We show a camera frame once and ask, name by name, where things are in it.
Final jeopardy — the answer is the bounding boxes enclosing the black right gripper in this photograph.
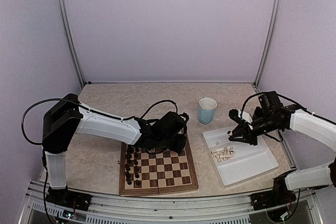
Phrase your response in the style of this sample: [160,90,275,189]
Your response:
[229,114,281,146]

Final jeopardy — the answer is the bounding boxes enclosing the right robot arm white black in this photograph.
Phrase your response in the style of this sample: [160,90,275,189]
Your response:
[228,91,335,205]

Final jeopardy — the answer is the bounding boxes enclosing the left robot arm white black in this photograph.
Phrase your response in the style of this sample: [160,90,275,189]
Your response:
[42,93,189,206]

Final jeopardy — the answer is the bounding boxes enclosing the pile of cream chess pieces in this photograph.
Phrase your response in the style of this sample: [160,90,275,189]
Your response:
[210,144,236,163]

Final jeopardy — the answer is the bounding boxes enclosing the row of black chess pieces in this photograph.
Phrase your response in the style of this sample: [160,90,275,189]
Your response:
[124,145,142,188]

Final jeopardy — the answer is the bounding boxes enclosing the white plastic divided tray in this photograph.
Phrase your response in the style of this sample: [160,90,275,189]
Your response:
[202,126,279,188]

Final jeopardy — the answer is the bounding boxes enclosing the light blue mug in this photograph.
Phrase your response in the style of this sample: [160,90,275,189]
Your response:
[198,97,217,125]

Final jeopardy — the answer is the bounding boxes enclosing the wooden chessboard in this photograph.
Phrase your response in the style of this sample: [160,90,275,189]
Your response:
[119,143,198,197]

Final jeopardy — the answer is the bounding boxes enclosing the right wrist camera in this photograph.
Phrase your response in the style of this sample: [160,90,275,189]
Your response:
[228,109,242,124]

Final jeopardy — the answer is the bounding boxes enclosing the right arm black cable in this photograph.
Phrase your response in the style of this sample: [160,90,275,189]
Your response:
[240,91,316,116]

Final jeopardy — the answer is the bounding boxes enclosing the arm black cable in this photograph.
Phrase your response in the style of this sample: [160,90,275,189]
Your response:
[240,91,316,116]
[21,98,79,146]

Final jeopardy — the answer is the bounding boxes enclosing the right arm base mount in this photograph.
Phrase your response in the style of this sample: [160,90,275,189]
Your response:
[250,176,297,210]

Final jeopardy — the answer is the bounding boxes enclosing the front aluminium rail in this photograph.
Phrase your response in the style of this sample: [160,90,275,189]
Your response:
[14,180,327,223]

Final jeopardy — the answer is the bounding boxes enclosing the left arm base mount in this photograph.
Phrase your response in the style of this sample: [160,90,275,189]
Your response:
[46,187,92,211]

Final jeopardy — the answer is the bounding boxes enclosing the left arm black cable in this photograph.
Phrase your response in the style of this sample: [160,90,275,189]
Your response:
[21,98,79,146]

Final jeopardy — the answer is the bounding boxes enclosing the right aluminium corner post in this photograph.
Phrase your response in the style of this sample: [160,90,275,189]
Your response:
[253,0,281,90]

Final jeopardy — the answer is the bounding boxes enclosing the aluminium corner post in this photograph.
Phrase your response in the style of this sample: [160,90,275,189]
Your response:
[57,0,86,89]
[253,0,281,90]

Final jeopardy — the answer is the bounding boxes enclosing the left aluminium corner post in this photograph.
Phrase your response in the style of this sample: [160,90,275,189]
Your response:
[57,0,86,89]

